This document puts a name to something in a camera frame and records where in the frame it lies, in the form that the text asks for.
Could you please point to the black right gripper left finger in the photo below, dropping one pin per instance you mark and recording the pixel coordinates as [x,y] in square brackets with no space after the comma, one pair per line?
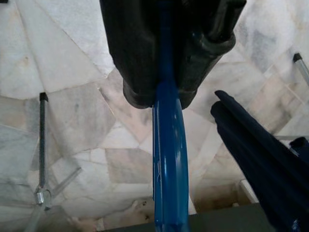
[135,48]

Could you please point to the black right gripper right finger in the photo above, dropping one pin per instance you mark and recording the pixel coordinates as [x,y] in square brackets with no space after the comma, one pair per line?
[200,60]

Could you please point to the blue plastic hanger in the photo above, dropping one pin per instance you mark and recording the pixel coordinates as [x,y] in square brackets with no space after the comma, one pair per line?
[169,145]

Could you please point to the navy shirt red stripes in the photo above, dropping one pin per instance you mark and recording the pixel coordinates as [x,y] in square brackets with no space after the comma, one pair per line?
[260,157]

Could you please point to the silver metal clothes rack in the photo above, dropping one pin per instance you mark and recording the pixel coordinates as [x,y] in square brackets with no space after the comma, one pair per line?
[42,145]

